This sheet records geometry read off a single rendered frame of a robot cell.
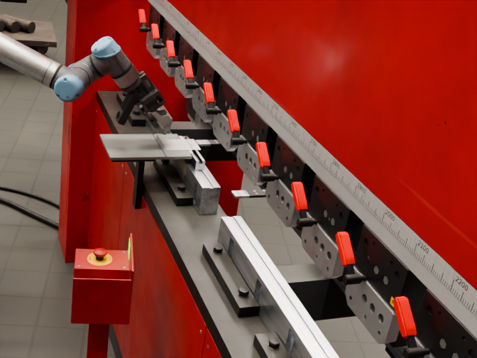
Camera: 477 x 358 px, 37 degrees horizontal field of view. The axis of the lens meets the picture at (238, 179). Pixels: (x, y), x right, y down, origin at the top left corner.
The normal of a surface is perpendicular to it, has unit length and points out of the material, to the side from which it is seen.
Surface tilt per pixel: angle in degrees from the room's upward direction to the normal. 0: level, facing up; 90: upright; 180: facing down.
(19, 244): 0
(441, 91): 90
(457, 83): 90
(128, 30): 90
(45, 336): 0
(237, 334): 0
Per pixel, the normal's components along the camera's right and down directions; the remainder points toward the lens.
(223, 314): 0.15, -0.89
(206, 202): 0.34, 0.45
